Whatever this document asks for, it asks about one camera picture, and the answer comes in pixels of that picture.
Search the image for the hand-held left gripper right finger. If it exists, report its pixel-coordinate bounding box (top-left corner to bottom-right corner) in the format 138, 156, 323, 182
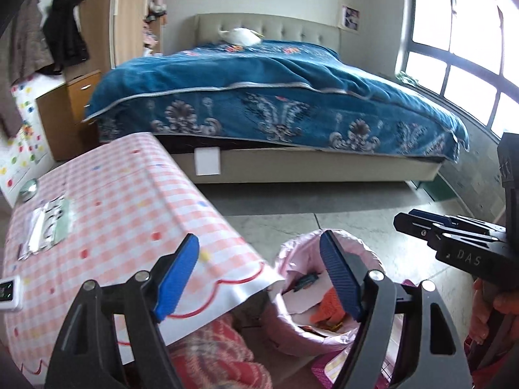
319, 230, 474, 389

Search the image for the wooden drawer cabinet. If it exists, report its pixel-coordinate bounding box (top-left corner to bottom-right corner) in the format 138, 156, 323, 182
36, 69, 103, 162

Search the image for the coral knitted sock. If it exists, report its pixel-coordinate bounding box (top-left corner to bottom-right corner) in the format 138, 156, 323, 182
314, 288, 345, 327

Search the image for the person's right hand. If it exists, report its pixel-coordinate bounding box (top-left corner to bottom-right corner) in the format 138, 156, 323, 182
466, 277, 519, 347

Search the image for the red patterned cloth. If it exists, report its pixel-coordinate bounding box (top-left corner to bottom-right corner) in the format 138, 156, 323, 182
168, 315, 273, 389

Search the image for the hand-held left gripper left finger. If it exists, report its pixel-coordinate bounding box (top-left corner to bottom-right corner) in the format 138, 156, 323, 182
44, 233, 200, 389

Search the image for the green board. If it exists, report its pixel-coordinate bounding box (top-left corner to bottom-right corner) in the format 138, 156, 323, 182
419, 180, 461, 202

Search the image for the brown grey coat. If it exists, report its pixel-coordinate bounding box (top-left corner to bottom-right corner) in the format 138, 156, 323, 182
0, 0, 53, 138

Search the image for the beige upholstered bed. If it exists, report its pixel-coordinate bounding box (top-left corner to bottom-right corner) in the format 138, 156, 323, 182
162, 13, 442, 185

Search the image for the dark blue wrapper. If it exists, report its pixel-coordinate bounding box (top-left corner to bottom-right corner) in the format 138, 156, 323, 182
295, 274, 320, 291

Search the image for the black jacket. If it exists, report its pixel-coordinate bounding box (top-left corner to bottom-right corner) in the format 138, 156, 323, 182
42, 0, 91, 76

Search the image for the wooden wardrobe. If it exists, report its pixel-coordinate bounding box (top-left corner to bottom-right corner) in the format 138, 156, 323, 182
109, 0, 165, 69

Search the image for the large window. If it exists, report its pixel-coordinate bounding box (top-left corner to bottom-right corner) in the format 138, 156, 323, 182
395, 0, 519, 140

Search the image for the white pillow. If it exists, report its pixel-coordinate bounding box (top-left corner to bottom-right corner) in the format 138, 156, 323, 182
218, 28, 263, 46

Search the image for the white portable router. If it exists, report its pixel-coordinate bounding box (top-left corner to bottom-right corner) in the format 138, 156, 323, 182
0, 275, 22, 312

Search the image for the white square label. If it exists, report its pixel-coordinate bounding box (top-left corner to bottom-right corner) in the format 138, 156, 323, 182
194, 147, 222, 177

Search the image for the pink lined waste bin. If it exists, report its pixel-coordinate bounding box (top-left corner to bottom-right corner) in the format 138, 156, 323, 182
270, 229, 390, 357

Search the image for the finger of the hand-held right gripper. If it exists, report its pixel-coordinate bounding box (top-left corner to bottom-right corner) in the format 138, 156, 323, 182
409, 208, 507, 232
393, 212, 493, 248

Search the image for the white green milk carton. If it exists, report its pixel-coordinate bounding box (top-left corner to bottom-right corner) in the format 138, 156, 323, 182
17, 196, 74, 261

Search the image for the small wall photo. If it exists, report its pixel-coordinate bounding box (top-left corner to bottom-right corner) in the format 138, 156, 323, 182
341, 5, 361, 32

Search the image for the polka dot white cabinet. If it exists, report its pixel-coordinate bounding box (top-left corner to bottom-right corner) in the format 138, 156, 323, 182
0, 75, 67, 207

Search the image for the blue patterned blanket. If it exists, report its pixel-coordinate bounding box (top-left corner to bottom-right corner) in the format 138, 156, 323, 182
82, 40, 471, 165

